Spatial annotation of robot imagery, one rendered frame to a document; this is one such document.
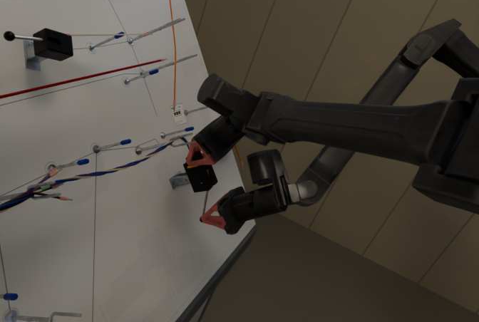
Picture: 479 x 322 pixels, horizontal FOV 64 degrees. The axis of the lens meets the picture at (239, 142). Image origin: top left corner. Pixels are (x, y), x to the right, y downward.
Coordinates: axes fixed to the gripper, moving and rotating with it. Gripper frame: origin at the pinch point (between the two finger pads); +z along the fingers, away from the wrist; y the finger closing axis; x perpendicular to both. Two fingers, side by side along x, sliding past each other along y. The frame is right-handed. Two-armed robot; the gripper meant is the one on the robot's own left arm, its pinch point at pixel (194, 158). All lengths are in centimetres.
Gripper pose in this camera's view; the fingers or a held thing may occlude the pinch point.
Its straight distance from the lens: 82.3
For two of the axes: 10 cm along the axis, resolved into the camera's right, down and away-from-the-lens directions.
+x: 6.5, 7.6, 0.6
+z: -6.5, 5.1, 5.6
